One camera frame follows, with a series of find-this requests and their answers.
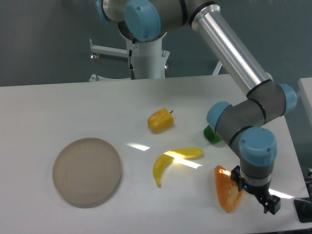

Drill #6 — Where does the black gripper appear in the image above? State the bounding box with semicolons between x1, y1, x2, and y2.
230;166;281;215

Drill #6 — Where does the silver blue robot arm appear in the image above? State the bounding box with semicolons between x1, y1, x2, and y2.
95;0;297;214

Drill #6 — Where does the yellow toy banana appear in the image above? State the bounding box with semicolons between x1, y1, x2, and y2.
153;154;174;188

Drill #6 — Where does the black cable with connector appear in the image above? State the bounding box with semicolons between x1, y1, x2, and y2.
128;39;137;80

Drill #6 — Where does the green toy pepper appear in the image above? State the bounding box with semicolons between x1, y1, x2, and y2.
203;125;222;144

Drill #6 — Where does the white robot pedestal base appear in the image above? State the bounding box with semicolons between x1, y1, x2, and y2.
89;33;170;80

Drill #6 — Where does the beige round plate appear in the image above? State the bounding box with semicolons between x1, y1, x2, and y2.
52;137;122;209

